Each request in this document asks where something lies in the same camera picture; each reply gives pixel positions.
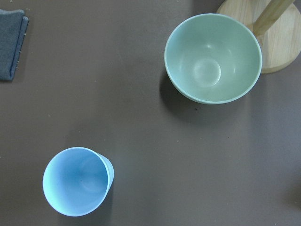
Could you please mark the light blue cup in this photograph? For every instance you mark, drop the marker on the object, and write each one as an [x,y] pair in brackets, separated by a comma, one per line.
[77,180]

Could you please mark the folded grey cloth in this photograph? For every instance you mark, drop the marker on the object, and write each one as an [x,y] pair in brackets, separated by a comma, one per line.
[13,26]

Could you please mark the mint green bowl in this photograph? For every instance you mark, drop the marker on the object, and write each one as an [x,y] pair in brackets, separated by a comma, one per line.
[212,59]

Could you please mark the wooden cup stand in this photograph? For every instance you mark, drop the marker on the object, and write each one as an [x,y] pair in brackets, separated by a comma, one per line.
[276,25]

